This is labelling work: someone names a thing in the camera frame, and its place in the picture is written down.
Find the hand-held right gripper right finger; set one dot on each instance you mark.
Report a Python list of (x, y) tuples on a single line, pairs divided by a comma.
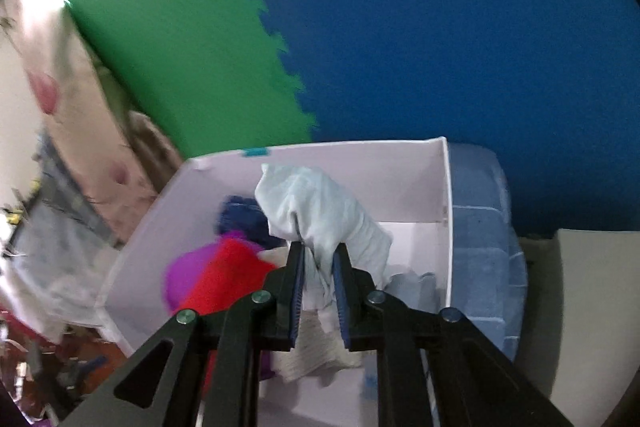
[(341, 297)]

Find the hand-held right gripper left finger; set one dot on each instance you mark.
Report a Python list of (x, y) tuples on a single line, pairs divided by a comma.
[(296, 292)]

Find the cream knit underwear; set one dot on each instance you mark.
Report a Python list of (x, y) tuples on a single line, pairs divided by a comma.
[(310, 357)]

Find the red underwear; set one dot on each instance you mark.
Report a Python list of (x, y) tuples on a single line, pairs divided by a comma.
[(230, 267)]

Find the grey underwear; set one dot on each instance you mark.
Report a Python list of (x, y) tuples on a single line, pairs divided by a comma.
[(415, 289)]

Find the pale blue underwear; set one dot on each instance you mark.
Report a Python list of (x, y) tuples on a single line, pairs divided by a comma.
[(320, 207)]

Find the navy dotted underwear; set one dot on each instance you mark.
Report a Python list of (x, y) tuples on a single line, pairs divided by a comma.
[(245, 217)]

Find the purple underwear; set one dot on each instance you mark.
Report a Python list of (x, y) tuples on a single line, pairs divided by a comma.
[(187, 272)]

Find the white shoe box teal print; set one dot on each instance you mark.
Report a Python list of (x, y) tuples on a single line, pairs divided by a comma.
[(400, 192)]

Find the blue checked cloth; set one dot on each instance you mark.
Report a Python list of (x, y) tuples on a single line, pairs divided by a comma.
[(480, 232)]

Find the brown satin cloth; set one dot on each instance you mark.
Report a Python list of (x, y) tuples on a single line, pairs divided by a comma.
[(155, 147)]

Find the grey cabinet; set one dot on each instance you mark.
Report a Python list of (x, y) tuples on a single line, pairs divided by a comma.
[(590, 307)]

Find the grey plaid bedding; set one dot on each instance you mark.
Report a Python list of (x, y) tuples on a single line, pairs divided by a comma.
[(55, 217)]

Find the blue foam mat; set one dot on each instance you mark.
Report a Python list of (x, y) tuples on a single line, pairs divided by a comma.
[(425, 32)]

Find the pink floral curtain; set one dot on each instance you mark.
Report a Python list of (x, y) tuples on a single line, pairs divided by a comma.
[(75, 117)]

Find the green foam mat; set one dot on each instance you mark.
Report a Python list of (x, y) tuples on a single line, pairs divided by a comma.
[(175, 32)]

